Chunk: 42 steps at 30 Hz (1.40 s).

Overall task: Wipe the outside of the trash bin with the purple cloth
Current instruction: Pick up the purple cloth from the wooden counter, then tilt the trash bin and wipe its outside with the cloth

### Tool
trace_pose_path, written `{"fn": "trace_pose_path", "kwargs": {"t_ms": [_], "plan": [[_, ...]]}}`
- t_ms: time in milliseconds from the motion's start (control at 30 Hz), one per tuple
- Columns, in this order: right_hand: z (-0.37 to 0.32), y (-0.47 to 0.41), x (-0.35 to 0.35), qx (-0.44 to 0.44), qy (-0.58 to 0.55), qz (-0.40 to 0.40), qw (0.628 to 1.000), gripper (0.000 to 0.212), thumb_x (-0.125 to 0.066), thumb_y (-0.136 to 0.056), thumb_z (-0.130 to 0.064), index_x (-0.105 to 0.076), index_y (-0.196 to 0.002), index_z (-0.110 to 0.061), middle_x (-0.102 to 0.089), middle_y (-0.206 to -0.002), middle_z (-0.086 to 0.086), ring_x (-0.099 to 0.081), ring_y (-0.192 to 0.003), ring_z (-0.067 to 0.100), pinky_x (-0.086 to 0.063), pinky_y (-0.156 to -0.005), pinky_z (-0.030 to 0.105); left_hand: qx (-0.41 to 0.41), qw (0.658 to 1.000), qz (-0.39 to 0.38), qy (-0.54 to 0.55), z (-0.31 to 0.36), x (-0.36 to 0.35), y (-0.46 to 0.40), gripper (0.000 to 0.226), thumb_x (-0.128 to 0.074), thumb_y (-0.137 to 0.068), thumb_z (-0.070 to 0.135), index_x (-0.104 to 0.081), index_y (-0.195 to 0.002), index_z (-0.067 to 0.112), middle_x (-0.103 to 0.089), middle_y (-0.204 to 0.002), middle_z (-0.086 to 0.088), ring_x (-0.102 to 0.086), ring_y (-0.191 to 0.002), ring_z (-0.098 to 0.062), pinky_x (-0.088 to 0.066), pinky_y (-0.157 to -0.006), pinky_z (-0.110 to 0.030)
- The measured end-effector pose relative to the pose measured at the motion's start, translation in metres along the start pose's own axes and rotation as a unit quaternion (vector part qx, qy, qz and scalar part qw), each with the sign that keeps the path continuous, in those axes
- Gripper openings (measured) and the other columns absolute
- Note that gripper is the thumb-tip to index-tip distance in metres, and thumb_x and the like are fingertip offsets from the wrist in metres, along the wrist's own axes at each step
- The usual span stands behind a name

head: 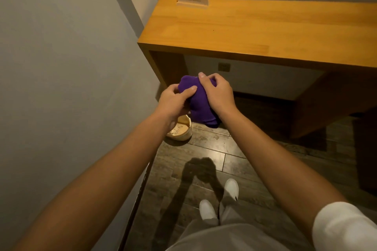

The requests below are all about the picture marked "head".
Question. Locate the person's left hand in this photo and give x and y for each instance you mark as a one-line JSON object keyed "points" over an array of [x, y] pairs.
{"points": [[170, 102]]}

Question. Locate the person's right hand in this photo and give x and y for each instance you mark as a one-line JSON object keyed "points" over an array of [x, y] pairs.
{"points": [[219, 96]]}

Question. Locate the person's right thumb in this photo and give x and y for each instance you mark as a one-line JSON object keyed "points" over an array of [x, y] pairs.
{"points": [[203, 81]]}

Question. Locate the person's left thumb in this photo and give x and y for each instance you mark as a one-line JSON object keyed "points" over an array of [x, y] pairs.
{"points": [[188, 90]]}

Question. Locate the purple cloth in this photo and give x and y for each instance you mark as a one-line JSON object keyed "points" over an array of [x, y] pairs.
{"points": [[198, 103]]}

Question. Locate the person's right forearm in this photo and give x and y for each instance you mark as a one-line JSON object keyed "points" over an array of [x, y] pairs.
{"points": [[271, 171]]}

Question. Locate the person's left forearm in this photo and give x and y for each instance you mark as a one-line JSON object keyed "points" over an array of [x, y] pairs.
{"points": [[97, 183]]}

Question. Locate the cream round waste bin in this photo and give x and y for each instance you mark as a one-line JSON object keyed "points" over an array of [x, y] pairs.
{"points": [[181, 131]]}

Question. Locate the wooden desk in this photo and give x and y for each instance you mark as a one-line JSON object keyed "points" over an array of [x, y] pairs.
{"points": [[250, 30]]}

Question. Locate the person's white right shoe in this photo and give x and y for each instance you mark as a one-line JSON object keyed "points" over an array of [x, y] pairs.
{"points": [[232, 188]]}

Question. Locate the person's white shoe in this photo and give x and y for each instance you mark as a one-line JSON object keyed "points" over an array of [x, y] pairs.
{"points": [[232, 188], [207, 209]]}

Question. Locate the person's white left shoe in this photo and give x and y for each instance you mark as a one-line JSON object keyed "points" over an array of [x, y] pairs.
{"points": [[207, 209]]}

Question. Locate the dark skirting board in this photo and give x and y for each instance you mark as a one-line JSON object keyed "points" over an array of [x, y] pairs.
{"points": [[135, 206]]}

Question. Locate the person's grey trousers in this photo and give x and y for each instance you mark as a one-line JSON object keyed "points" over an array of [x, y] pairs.
{"points": [[232, 236]]}

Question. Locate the person's white sleeve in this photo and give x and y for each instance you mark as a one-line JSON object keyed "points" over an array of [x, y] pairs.
{"points": [[344, 227]]}

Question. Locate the wall socket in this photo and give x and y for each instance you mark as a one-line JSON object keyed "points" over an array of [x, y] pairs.
{"points": [[224, 67]]}

